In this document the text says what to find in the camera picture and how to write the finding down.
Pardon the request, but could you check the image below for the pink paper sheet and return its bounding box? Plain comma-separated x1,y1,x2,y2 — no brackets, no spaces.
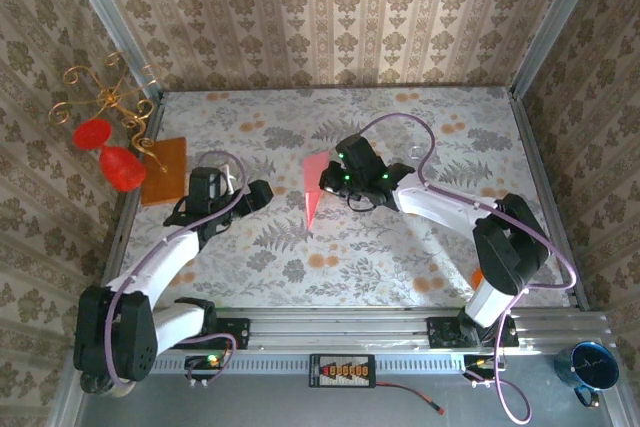
301,150,332,231

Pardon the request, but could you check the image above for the orange square sheet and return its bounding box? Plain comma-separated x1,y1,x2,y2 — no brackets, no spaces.
139,136,188,207

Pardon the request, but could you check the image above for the clear glass cup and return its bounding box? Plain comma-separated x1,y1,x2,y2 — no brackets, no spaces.
405,140,441,178

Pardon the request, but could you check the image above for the floral table cloth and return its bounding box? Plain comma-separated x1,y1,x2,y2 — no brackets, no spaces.
110,86,571,309

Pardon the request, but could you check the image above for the red goblet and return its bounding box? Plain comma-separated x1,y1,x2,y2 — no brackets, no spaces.
72,118,147,193

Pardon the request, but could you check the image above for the left small circuit board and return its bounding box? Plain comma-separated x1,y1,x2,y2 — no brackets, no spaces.
184,354,226,389

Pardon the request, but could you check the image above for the small circuit board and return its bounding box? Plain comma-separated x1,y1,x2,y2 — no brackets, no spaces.
184,354,226,389
463,354,506,388

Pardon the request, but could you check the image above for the black connector board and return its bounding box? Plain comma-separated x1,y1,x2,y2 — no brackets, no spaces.
308,353,377,390

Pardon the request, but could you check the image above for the right small circuit board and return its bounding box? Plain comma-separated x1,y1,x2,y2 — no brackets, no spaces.
463,354,506,388

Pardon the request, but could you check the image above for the blue metal mug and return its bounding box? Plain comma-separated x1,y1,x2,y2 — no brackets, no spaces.
553,340,621,408

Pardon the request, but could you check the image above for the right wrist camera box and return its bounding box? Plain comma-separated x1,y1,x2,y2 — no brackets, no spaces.
336,134,381,176

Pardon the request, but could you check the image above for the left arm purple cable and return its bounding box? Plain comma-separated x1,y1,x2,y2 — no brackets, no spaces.
106,150,249,388

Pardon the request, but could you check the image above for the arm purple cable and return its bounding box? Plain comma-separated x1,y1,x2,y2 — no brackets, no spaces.
106,150,249,388
357,113,580,424

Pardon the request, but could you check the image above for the aluminium table side rail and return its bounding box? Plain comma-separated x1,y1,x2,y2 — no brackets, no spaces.
92,91,166,313
507,89,591,311

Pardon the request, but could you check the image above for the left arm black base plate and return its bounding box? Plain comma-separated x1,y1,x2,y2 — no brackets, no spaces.
160,317,252,351

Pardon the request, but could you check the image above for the aluminium mounting rail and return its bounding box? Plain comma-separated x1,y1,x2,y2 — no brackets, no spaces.
72,307,614,351

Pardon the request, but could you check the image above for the slotted cable duct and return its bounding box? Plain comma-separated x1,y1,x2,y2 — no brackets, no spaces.
149,354,469,374

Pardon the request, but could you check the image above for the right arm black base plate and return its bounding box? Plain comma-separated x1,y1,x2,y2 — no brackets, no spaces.
426,315,520,349

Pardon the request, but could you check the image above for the gold wire candelabra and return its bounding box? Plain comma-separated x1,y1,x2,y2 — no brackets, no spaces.
48,50,169,174

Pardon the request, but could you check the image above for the red wire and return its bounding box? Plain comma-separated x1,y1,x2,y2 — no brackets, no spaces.
374,380,446,417

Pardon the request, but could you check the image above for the aluminium frame post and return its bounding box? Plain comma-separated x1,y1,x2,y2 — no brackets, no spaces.
57,0,164,98
509,0,609,98

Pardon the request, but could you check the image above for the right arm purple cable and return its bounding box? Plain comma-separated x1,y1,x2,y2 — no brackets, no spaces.
357,113,580,424

